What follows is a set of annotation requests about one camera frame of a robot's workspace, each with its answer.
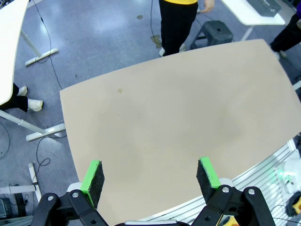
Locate person's left hand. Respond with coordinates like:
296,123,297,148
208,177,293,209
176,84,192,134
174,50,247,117
199,0,215,13

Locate white side desk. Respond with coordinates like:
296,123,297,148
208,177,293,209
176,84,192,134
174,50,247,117
221,0,286,41

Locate person in dark clothes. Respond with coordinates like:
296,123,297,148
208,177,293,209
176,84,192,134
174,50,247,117
269,0,301,59

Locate looped black floor cable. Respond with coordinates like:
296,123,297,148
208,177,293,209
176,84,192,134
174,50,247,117
35,134,68,175

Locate person in yellow hoodie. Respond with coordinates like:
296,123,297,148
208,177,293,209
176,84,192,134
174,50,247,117
158,0,199,57

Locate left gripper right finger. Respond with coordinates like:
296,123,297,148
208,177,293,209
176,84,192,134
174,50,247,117
191,156,276,226

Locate black plastic stool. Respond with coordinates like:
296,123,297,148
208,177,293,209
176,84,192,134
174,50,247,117
190,20,234,50

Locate dark grey plastic basket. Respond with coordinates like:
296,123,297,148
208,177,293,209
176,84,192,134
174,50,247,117
246,0,282,18

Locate seated person with white shoes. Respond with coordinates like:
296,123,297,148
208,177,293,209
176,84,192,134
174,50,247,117
0,82,44,113

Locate thin black floor cable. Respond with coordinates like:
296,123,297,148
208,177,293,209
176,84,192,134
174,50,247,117
31,0,63,90
149,0,157,40

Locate black and yellow cable coil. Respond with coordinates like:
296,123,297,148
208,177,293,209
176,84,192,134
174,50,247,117
285,191,301,218

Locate black equipment box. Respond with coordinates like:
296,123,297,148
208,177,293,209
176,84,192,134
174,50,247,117
0,192,32,223

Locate white desk leg frame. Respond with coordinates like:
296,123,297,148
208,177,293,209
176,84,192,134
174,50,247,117
0,162,42,203

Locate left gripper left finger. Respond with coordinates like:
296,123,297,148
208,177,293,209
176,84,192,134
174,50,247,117
30,160,110,226

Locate white desk with curved edge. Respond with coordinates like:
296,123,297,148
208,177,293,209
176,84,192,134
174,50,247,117
0,0,66,142

